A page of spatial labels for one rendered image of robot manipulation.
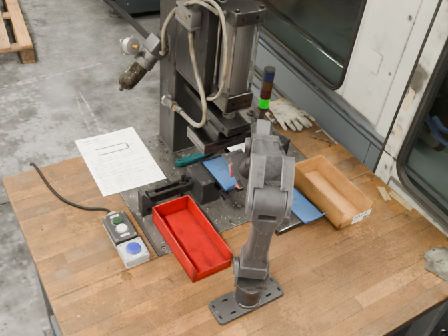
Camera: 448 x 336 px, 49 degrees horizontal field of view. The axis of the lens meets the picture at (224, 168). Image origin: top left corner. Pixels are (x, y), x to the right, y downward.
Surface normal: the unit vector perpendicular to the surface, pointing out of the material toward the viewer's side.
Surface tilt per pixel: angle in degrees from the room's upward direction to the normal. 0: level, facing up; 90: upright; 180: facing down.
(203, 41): 90
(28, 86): 0
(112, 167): 1
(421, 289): 0
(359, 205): 90
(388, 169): 90
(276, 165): 65
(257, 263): 97
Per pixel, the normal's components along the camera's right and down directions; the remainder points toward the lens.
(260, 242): -0.07, 0.74
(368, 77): -0.88, 0.25
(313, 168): 0.52, 0.60
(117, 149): 0.09, -0.74
